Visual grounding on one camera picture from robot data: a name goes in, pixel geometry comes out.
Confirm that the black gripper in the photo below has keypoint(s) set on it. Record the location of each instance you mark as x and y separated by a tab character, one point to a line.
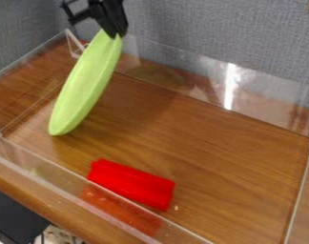
96	11

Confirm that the green round plate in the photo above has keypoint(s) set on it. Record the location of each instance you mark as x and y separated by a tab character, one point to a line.
86	83

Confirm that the red cross-shaped bar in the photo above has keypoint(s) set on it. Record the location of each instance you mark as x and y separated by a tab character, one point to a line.
137	185

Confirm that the clear acrylic corner bracket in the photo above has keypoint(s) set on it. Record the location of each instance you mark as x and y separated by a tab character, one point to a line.
76	45

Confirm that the clear acrylic enclosure wall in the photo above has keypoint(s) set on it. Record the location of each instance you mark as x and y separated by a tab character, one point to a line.
221	129

